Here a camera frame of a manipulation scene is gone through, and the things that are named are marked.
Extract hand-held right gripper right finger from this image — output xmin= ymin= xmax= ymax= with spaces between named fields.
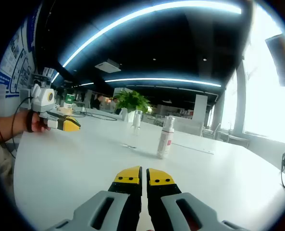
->
xmin=146 ymin=167 xmax=250 ymax=231

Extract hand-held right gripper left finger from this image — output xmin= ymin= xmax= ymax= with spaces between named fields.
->
xmin=46 ymin=165 xmax=143 ymax=231

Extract clear pump bottle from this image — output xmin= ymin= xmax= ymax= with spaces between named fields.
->
xmin=132 ymin=109 xmax=143 ymax=137

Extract wide clear bottle cover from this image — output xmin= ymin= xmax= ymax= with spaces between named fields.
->
xmin=165 ymin=115 xmax=176 ymax=130

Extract person's left hand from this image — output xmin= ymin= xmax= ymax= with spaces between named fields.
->
xmin=31 ymin=113 xmax=52 ymax=133

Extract light wooden block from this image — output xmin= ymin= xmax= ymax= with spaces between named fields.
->
xmin=57 ymin=107 xmax=74 ymax=115

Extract white mesh office chair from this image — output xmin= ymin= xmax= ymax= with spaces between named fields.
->
xmin=19 ymin=88 xmax=33 ymax=103

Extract green white box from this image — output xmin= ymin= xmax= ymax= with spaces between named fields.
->
xmin=64 ymin=93 xmax=75 ymax=110

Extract white shelf rack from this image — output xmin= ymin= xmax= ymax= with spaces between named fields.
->
xmin=31 ymin=67 xmax=54 ymax=85

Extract clear acrylic strip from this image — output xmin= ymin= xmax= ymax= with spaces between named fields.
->
xmin=173 ymin=141 xmax=215 ymax=155

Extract green potted plant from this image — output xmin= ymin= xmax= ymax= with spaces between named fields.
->
xmin=113 ymin=89 xmax=151 ymax=122

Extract ceiling air conditioner vent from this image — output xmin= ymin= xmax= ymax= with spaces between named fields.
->
xmin=94 ymin=59 xmax=122 ymax=73

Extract white square column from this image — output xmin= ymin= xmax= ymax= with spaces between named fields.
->
xmin=194 ymin=93 xmax=209 ymax=123

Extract small grey side table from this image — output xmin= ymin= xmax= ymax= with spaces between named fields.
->
xmin=219 ymin=133 xmax=250 ymax=148

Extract straight ceiling light strip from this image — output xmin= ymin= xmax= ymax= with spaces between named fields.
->
xmin=105 ymin=77 xmax=222 ymax=88

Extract long curved ceiling light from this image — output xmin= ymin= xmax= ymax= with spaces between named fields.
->
xmin=62 ymin=2 xmax=243 ymax=68

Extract black table cable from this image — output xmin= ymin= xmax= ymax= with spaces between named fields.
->
xmin=72 ymin=109 xmax=119 ymax=122

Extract black wrist strap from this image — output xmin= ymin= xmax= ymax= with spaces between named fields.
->
xmin=25 ymin=110 xmax=35 ymax=133

